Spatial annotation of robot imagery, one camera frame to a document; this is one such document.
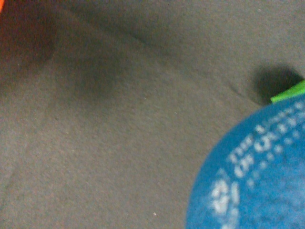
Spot blue ball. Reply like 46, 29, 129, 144
185, 96, 305, 229

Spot red square pot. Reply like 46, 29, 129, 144
0, 0, 4, 12

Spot black tablecloth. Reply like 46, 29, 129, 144
0, 0, 305, 229

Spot green toy block with letter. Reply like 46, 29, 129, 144
271, 80, 305, 103

